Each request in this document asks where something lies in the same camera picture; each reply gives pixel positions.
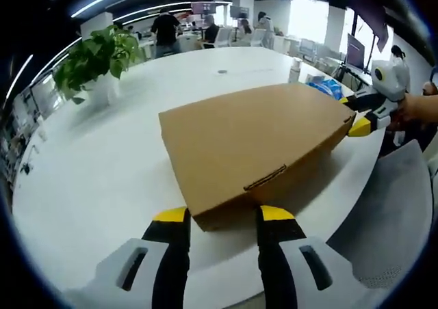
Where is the brown cardboard shoe box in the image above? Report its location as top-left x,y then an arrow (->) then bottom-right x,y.
158,82 -> 357,234

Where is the small black object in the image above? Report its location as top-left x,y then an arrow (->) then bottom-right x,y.
20,144 -> 35,176

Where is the green potted plant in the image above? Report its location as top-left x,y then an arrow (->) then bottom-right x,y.
53,25 -> 143,105

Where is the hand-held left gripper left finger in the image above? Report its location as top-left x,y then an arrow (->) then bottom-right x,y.
94,206 -> 191,309

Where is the wall display screen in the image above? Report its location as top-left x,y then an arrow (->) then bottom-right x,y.
190,1 -> 215,15

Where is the blue plastic bag pack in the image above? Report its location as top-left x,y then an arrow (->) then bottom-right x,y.
305,75 -> 345,100

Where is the dark hanging panel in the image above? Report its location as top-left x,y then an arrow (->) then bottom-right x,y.
348,0 -> 389,53

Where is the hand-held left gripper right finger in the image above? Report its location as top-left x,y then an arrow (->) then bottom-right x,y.
257,204 -> 359,309

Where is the purple computer monitor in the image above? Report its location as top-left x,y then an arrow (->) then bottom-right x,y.
346,33 -> 365,70

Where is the grey mesh office chair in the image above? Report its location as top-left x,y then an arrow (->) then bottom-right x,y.
326,141 -> 432,289

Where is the tall white bottle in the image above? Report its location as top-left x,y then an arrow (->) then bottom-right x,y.
289,57 -> 304,83

